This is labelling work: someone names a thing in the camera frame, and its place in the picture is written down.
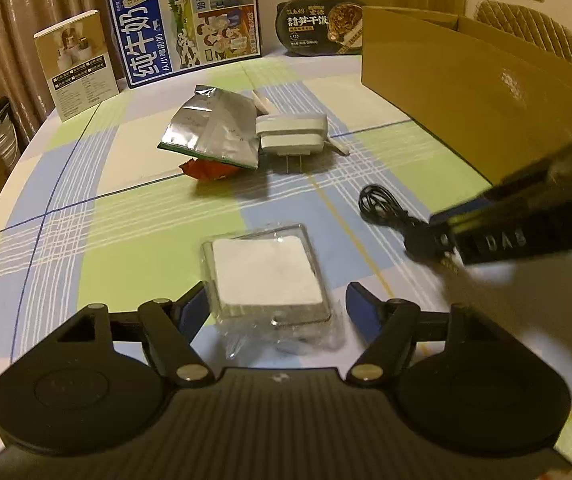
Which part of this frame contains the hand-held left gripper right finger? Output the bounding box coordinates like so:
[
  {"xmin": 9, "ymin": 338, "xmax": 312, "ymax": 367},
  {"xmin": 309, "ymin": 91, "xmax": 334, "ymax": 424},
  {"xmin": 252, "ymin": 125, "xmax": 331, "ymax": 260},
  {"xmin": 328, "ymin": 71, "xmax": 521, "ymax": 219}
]
[{"xmin": 345, "ymin": 282, "xmax": 505, "ymax": 389}]

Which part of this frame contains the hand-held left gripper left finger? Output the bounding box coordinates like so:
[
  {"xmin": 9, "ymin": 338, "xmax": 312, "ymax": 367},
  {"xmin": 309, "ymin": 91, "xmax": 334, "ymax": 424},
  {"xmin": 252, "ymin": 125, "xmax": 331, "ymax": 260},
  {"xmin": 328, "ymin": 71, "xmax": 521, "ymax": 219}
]
[{"xmin": 55, "ymin": 282, "xmax": 216, "ymax": 387}]

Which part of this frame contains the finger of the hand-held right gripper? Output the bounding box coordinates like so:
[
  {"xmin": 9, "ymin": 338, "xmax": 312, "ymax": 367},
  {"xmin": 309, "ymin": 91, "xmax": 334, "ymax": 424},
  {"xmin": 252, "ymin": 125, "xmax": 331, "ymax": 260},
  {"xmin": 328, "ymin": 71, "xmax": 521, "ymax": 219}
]
[
  {"xmin": 403, "ymin": 227, "xmax": 462, "ymax": 271},
  {"xmin": 428, "ymin": 210, "xmax": 467, "ymax": 233}
]

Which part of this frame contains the black cable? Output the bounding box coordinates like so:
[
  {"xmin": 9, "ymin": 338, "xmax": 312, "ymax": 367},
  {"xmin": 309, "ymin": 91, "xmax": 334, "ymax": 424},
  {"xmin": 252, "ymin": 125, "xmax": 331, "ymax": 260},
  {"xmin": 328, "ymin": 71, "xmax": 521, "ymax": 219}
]
[{"xmin": 358, "ymin": 184, "xmax": 434, "ymax": 242}]

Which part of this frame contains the clear plastic case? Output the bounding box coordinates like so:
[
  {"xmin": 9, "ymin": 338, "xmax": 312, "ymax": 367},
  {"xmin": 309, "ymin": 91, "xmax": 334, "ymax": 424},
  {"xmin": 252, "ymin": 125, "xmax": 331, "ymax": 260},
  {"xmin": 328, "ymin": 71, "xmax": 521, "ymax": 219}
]
[{"xmin": 200, "ymin": 222, "xmax": 348, "ymax": 357}]

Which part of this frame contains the brown cardboard box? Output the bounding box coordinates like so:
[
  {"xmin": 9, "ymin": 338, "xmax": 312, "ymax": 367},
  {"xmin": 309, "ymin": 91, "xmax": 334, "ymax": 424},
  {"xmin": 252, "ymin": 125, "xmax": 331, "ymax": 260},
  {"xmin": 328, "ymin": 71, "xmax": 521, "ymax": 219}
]
[{"xmin": 361, "ymin": 6, "xmax": 572, "ymax": 187}]

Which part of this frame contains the red snack packet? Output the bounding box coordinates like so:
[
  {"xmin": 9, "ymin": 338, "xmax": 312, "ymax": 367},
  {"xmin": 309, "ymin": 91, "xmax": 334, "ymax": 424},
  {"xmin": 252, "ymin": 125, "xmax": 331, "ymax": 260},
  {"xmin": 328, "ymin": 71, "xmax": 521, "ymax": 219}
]
[{"xmin": 180, "ymin": 157, "xmax": 240, "ymax": 182}]

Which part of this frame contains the white power adapter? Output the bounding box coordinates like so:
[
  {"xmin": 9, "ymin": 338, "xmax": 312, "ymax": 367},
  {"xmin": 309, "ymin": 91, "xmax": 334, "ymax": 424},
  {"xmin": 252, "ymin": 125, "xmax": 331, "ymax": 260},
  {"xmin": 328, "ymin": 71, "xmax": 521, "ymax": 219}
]
[{"xmin": 256, "ymin": 112, "xmax": 329, "ymax": 174}]

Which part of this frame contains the silver foil pouch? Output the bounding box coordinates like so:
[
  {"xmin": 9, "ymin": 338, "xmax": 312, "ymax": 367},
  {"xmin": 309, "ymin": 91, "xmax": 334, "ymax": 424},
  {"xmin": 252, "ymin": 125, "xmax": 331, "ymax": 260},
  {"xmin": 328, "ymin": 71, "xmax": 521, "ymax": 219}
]
[{"xmin": 157, "ymin": 85, "xmax": 261, "ymax": 170}]

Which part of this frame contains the checkered desktop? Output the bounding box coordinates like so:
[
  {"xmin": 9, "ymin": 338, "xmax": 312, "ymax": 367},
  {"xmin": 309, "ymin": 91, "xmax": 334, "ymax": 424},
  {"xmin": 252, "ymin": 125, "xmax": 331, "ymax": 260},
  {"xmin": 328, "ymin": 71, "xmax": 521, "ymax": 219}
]
[{"xmin": 0, "ymin": 50, "xmax": 572, "ymax": 441}]

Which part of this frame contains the quilted chair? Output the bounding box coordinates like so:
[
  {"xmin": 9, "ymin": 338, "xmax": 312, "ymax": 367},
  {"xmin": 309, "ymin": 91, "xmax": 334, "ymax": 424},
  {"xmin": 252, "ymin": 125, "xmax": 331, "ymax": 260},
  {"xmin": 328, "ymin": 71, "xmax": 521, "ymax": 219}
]
[{"xmin": 473, "ymin": 0, "xmax": 572, "ymax": 70}]

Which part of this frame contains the black instant rice bowl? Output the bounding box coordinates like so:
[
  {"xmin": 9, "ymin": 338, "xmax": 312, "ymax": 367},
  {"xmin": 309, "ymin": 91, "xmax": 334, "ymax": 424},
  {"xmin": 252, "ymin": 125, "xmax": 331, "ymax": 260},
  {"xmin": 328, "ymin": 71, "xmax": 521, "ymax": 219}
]
[{"xmin": 275, "ymin": 0, "xmax": 365, "ymax": 58}]

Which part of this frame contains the white striped bag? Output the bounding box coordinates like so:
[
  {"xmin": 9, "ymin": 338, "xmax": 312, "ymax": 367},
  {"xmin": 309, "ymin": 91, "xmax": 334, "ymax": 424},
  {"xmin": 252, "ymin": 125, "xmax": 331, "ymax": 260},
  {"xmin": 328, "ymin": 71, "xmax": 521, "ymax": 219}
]
[{"xmin": 0, "ymin": 99, "xmax": 20, "ymax": 162}]

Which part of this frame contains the white product box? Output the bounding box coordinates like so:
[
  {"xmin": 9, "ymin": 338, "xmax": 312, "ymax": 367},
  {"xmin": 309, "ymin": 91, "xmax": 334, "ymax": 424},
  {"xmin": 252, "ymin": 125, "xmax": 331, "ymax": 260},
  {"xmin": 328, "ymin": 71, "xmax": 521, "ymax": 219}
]
[{"xmin": 33, "ymin": 10, "xmax": 120, "ymax": 122}]

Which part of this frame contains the blue milk carton box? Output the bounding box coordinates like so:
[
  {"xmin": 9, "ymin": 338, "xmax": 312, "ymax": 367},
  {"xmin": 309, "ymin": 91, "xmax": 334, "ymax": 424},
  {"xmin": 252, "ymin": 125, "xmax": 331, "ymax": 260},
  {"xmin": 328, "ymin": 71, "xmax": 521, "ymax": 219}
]
[{"xmin": 104, "ymin": 0, "xmax": 263, "ymax": 90}]

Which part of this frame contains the beige curtain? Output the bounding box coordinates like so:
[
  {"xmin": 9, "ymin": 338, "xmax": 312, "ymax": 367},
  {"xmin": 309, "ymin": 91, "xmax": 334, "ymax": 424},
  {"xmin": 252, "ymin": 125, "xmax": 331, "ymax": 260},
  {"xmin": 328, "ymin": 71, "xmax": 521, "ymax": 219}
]
[{"xmin": 0, "ymin": 0, "xmax": 197, "ymax": 128}]

